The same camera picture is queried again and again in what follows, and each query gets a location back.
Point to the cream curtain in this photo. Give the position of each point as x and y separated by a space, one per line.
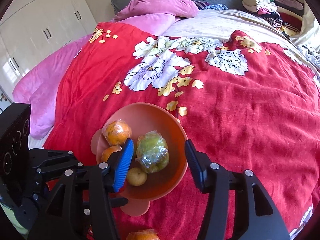
308 30

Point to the pink quilt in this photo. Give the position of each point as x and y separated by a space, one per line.
50 85

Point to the crumpled white cloth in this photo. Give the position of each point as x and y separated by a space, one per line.
310 55

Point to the pile of folded clothes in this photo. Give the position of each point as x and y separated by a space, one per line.
270 10

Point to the red floral blanket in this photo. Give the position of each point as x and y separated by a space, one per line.
237 105

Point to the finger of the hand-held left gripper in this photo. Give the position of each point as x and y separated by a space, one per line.
57 168
52 156

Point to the beige bed cover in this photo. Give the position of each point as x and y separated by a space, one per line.
225 22

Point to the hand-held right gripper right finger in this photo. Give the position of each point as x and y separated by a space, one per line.
193 158

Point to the small green citrus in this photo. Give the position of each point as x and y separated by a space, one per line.
152 152

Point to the plastic orange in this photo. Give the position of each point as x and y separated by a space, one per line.
143 235
117 132
110 153

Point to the dark patterned pillow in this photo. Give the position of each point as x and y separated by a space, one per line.
212 5

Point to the cream wardrobe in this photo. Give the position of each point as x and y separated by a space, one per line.
45 20

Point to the brown round longan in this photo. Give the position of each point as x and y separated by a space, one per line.
136 176

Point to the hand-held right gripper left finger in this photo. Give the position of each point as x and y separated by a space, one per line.
123 165

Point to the white bed sheet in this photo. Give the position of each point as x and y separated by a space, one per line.
37 141

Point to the pink plastic bowl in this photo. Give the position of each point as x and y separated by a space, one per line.
150 120

